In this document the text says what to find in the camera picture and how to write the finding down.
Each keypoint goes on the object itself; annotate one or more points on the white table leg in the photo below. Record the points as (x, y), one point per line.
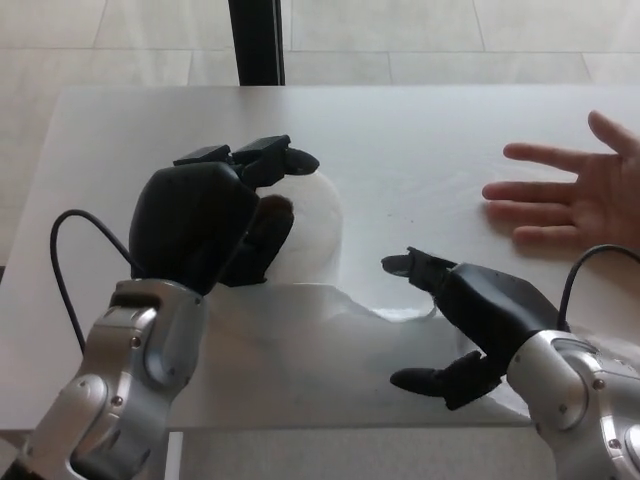
(175, 457)

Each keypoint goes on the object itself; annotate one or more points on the white toilet paper roll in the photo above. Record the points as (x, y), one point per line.
(320, 225)

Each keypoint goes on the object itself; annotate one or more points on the black vertical post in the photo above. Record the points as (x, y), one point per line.
(257, 40)

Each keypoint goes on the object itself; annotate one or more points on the bare person hand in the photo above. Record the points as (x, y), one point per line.
(605, 200)

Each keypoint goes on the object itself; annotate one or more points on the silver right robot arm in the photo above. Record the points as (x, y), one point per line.
(585, 400)

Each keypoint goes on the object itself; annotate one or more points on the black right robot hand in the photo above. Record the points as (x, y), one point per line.
(500, 310)

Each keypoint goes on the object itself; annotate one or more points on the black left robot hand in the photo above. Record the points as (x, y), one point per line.
(190, 225)

